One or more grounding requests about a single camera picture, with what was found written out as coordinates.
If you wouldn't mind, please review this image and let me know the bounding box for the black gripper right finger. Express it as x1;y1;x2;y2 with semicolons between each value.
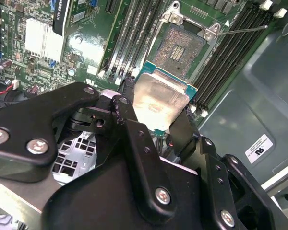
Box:
169;107;286;230

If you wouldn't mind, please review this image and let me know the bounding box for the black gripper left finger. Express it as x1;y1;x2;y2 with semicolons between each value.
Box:
0;76;177;225

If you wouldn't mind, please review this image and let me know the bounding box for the thin metal locking lever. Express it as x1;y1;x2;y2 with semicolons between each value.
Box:
217;24;269;37

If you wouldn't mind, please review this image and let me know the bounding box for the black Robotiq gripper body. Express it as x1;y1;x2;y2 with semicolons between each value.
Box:
42;153;207;230

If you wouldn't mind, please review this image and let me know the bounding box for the silver CPU with green edge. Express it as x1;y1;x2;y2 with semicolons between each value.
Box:
132;60;198;137

